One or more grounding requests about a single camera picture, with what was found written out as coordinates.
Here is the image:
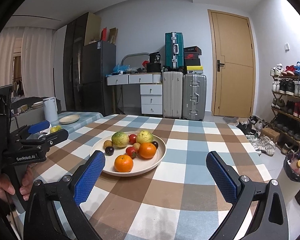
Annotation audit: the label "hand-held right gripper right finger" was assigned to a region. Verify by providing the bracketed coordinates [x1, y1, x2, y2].
[206, 151, 290, 240]

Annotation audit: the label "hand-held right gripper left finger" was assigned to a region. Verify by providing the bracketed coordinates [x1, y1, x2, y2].
[23, 150, 106, 240]

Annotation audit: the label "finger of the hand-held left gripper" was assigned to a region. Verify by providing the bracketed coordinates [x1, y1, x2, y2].
[14, 120, 51, 140]
[20, 129, 69, 148]

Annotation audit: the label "white plate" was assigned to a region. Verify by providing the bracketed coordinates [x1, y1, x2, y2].
[90, 132, 167, 177]

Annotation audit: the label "orange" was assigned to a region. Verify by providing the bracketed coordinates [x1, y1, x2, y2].
[138, 142, 157, 159]
[114, 154, 134, 173]

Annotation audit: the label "person's left hand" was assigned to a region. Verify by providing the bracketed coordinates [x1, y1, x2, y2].
[0, 166, 34, 201]

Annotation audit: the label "white cylindrical canister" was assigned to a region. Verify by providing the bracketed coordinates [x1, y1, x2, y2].
[42, 97, 58, 122]

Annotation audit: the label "beige plate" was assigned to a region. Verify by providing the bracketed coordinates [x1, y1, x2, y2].
[59, 114, 81, 125]

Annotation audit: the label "green guava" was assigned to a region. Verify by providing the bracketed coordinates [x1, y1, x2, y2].
[111, 132, 129, 148]

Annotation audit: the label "brown blue checkered tablecloth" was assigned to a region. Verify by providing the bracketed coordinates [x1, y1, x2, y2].
[15, 114, 283, 240]

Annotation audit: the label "pile of loose shoes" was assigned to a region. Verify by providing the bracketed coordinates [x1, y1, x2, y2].
[236, 116, 277, 157]

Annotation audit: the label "grey door mat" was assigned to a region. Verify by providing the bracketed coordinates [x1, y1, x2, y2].
[222, 116, 240, 125]

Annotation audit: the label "cardboard box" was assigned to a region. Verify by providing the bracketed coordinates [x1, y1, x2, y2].
[260, 127, 277, 143]

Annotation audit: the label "white curtain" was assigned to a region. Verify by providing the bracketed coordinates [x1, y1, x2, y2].
[0, 29, 24, 93]
[21, 26, 57, 98]

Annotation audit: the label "yellow guava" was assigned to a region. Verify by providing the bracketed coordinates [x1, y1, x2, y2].
[136, 130, 154, 145]

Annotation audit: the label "black trash bin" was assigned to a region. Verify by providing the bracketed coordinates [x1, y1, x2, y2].
[283, 154, 300, 208]

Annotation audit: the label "dark grey refrigerator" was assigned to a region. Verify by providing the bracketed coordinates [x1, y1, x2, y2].
[80, 41, 117, 117]

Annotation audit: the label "dark wardrobe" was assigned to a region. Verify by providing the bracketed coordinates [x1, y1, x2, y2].
[64, 12, 102, 112]

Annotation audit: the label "silver suitcase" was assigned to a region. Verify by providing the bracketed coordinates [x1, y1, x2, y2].
[182, 74, 207, 121]

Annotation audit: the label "blue plastic bag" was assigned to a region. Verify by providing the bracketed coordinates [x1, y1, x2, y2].
[113, 64, 132, 73]

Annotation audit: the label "beige suitcase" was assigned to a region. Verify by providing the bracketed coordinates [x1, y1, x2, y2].
[162, 71, 184, 119]

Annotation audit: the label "white desk with drawers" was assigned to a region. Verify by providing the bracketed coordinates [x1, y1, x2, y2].
[106, 73, 163, 115]

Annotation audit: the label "wooden shoe rack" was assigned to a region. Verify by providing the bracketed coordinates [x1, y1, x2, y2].
[270, 74, 300, 153]

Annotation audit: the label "wooden door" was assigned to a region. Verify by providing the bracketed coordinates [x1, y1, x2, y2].
[208, 9, 256, 117]

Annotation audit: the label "yellow black shoe box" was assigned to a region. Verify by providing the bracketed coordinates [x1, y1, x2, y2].
[186, 65, 204, 75]

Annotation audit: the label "rows of racked shoes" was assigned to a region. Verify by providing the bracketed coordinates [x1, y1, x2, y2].
[269, 61, 300, 153]

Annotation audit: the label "flat cardboard piece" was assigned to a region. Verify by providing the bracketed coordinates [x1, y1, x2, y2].
[109, 27, 118, 44]

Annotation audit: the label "black red shoe box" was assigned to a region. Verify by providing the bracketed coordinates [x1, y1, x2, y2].
[184, 46, 202, 55]

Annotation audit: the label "teal suitcase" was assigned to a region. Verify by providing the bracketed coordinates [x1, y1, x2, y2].
[165, 32, 185, 70]

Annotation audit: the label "grey arched frame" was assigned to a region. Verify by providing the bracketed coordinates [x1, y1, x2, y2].
[122, 52, 150, 68]

